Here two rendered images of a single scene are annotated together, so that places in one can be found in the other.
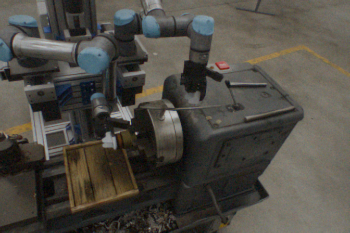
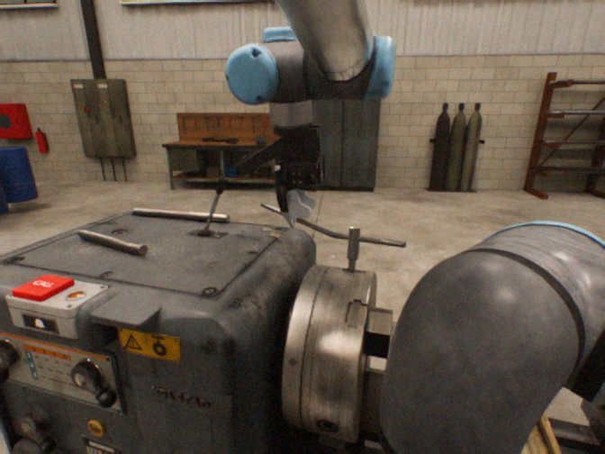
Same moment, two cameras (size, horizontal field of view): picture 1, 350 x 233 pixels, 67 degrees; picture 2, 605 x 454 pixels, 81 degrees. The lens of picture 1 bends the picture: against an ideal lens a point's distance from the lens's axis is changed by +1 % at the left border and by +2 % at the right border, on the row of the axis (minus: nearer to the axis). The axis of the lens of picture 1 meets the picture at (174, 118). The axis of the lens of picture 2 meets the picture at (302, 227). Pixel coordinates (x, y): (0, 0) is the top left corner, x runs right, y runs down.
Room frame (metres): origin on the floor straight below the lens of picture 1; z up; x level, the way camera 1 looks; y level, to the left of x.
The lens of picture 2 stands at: (1.30, 0.45, 1.54)
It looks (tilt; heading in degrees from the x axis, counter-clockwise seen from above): 19 degrees down; 227
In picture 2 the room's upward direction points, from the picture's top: straight up
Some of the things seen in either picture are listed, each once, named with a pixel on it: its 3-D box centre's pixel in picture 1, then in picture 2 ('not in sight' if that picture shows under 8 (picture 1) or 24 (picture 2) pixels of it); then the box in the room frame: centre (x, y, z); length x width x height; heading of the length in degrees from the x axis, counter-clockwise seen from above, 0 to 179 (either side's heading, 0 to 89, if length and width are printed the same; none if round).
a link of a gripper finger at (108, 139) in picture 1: (109, 140); not in sight; (0.73, 0.27, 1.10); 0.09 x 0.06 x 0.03; 29
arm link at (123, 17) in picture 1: (125, 23); not in sight; (1.38, 0.37, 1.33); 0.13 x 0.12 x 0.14; 118
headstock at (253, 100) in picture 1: (223, 118); (167, 326); (1.06, -0.26, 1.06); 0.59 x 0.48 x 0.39; 120
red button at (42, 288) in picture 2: (222, 66); (44, 289); (1.26, -0.20, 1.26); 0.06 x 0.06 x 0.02; 30
